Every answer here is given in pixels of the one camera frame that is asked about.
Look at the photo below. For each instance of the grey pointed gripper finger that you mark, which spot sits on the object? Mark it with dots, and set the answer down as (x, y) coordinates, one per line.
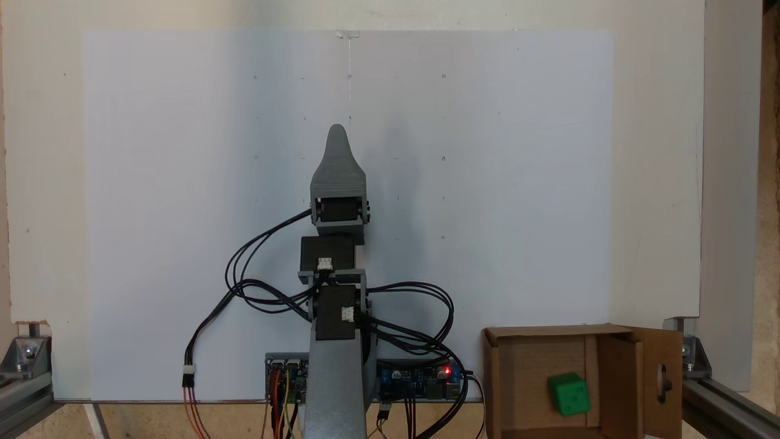
(338, 164)

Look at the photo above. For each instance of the green die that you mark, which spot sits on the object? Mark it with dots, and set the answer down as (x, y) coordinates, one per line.
(568, 395)

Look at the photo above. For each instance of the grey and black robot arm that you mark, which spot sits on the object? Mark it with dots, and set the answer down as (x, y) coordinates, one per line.
(335, 390)

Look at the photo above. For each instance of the clear tape piece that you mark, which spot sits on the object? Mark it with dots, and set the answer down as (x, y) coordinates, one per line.
(347, 35)

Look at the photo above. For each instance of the large white paper sheet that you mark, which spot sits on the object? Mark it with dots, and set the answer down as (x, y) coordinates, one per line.
(183, 183)

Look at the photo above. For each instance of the small control circuit board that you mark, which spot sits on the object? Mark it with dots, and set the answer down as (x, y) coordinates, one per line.
(295, 384)

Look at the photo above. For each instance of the blue circuit board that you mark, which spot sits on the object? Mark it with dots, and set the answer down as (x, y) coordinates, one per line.
(414, 381)

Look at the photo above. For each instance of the brown cardboard box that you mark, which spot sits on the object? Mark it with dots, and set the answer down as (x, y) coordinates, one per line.
(524, 378)

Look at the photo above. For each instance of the metal corner bracket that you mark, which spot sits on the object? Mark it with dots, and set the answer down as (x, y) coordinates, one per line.
(694, 360)
(27, 353)

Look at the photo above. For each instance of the aluminium profile post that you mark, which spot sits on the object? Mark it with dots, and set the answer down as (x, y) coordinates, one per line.
(24, 396)
(725, 408)

